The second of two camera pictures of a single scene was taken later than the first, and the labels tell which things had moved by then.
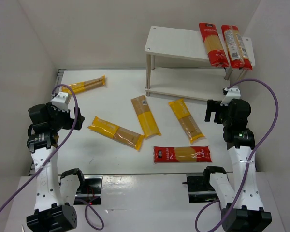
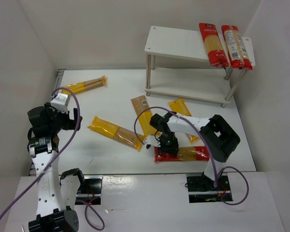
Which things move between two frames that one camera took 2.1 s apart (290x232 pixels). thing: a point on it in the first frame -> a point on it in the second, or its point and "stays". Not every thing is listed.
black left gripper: (71, 117) stays
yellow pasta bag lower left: (117, 133) stays
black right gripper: (213, 109) -> (168, 148)
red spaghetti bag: (184, 154) stays
